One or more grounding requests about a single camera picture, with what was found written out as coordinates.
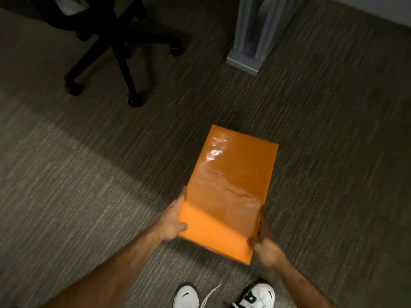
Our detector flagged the person's right hand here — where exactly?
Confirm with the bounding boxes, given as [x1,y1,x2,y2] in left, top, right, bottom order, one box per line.
[247,205,287,268]

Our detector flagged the grey table leg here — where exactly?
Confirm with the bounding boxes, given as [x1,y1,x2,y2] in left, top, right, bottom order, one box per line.
[226,0,305,76]

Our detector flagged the person's right forearm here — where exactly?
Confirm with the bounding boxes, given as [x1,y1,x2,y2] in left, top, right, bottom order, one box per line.
[273,257,336,308]

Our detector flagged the person's left forearm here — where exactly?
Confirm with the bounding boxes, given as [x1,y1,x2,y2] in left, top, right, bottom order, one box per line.
[40,230,167,308]

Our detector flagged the black office chair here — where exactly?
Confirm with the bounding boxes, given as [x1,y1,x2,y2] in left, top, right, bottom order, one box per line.
[0,0,183,108]

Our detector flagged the person's right white black shoe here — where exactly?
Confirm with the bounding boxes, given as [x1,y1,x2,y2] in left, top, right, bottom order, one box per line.
[232,278,276,308]

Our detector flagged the white cloth on chair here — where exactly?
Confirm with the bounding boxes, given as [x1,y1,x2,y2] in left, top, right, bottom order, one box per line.
[53,0,90,15]

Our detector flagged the person's left white shoe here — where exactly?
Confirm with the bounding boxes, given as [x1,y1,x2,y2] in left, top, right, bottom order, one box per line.
[173,283,222,308]

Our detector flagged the orange box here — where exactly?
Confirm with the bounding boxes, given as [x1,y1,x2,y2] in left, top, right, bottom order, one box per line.
[177,124,279,265]

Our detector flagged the person's left hand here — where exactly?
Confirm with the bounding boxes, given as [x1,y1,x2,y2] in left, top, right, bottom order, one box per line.
[152,186,189,241]

